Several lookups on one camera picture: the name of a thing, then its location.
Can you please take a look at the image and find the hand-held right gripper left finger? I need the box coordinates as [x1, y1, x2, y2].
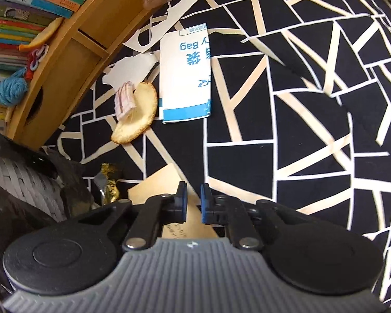
[63, 182, 187, 251]

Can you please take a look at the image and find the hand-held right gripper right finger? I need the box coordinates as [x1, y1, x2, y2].
[201, 184, 300, 251]

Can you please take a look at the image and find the tan paper card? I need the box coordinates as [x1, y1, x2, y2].
[128, 163, 217, 240]

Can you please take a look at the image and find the gold candy wrapper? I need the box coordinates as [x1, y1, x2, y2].
[93, 162, 119, 207]

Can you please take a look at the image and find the pale bread slice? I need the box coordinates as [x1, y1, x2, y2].
[111, 82, 158, 145]

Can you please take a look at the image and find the black plastic trash bag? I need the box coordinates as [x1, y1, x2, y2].
[0, 122, 100, 304]

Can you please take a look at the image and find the pink white striped piece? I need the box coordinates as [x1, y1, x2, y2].
[114, 81, 138, 122]

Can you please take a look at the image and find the white blue paper bag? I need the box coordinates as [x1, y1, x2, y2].
[158, 23, 213, 124]

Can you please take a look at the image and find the grey woven trash basket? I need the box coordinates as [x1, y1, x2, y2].
[0, 147, 69, 222]

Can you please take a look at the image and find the white blue wipes packet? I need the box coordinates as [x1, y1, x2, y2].
[122, 0, 214, 53]

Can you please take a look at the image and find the torn white paper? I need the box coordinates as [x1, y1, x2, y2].
[102, 53, 158, 87]

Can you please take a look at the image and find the black white patterned cloth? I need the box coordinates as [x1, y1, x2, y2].
[42, 0, 391, 307]

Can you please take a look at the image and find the wooden bookshelf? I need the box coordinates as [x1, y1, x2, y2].
[7, 0, 193, 152]

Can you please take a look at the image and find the blue yarn ball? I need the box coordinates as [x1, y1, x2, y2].
[0, 68, 29, 106]

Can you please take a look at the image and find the orange curved piece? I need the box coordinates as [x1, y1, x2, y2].
[19, 17, 64, 52]

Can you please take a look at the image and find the row of upright shelf books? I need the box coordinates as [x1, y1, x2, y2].
[0, 0, 106, 128]

